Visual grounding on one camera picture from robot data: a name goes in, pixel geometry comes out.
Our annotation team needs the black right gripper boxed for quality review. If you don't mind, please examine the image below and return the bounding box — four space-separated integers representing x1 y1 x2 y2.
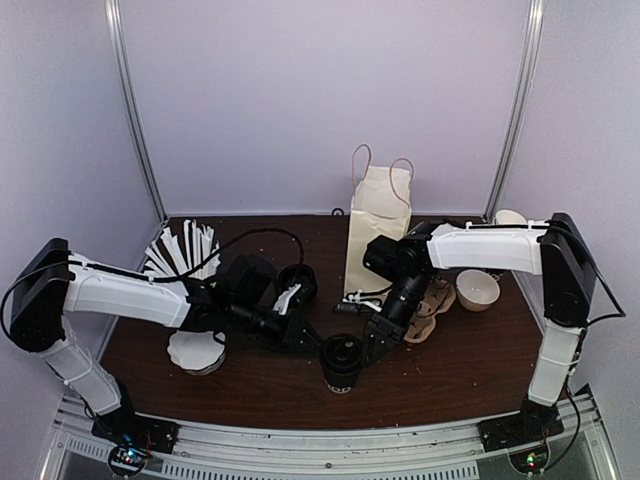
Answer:
362 272 433 369

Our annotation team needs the black plastic cup lid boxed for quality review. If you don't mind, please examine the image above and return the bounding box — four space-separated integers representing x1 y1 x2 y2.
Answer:
319 333 363 375

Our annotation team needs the stack of black cup lids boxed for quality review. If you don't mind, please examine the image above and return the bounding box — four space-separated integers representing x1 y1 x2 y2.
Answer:
277 264 318 307

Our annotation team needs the stack of paper cups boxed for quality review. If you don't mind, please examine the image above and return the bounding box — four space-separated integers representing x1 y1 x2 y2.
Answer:
493 209 527 226

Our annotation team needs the single black paper cup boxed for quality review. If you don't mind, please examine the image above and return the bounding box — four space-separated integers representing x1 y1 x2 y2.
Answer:
322 365 362 394

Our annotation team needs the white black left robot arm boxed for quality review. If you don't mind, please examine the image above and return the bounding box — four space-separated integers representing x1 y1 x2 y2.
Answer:
3 238 322 444

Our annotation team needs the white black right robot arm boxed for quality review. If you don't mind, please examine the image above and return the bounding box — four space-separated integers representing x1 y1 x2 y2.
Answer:
362 213 596 442

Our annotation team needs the brown pulp cup carrier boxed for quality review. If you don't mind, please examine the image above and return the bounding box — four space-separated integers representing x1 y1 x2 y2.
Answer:
404 278 457 344

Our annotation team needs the white round ceramic bowl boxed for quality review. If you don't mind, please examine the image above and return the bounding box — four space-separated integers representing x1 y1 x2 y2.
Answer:
455 269 501 312

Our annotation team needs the bundle of white wrapped straws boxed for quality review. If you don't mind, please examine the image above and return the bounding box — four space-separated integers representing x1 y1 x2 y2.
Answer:
143 219 220 277

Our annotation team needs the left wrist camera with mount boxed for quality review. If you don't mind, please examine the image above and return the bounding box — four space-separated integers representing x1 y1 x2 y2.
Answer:
272 283 301 316

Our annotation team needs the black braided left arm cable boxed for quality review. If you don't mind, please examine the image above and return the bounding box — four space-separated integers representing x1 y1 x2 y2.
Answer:
0 227 306 346

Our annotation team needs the cream paper bag with handles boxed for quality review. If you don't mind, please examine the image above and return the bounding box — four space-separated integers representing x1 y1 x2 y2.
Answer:
343 144 414 294

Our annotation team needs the aluminium front rail base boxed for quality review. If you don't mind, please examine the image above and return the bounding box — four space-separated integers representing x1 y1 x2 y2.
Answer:
35 394 622 479

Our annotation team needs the right aluminium frame post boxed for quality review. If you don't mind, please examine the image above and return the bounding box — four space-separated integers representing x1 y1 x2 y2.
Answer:
483 0 545 220

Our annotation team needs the aluminium frame post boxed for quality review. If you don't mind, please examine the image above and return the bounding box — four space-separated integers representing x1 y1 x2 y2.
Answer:
483 0 545 220
104 0 168 222

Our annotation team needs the left aluminium frame post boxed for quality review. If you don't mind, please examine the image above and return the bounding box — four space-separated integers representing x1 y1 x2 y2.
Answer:
104 0 168 222

